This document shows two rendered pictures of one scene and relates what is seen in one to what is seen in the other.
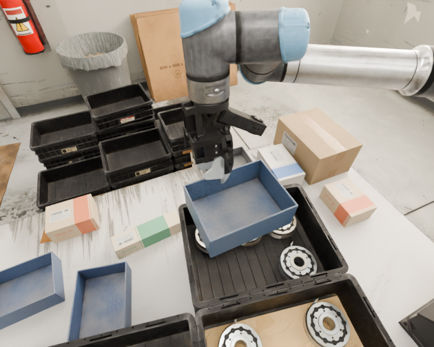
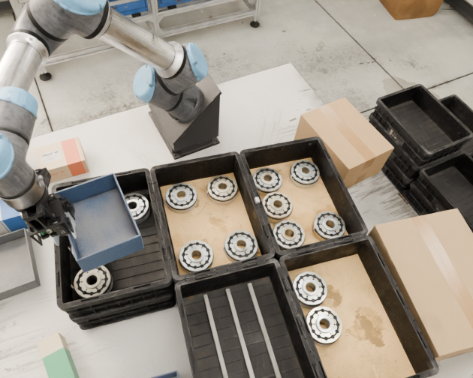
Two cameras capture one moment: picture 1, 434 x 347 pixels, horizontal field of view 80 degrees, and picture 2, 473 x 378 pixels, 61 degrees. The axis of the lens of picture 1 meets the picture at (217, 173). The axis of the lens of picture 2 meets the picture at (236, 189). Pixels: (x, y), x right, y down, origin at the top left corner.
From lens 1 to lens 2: 0.62 m
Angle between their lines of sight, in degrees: 56
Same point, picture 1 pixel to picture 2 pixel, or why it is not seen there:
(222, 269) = (130, 274)
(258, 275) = not seen: hidden behind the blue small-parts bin
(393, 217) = (85, 130)
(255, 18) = (11, 118)
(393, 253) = (120, 143)
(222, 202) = (88, 238)
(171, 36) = not seen: outside the picture
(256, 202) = (93, 210)
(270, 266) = not seen: hidden behind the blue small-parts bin
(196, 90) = (34, 193)
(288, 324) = (179, 223)
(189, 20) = (3, 162)
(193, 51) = (17, 175)
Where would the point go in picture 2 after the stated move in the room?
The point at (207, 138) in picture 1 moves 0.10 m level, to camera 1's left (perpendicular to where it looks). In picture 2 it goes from (59, 211) to (49, 256)
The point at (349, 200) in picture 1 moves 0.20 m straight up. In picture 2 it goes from (65, 156) to (47, 118)
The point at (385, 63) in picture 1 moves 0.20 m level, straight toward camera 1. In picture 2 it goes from (25, 63) to (94, 97)
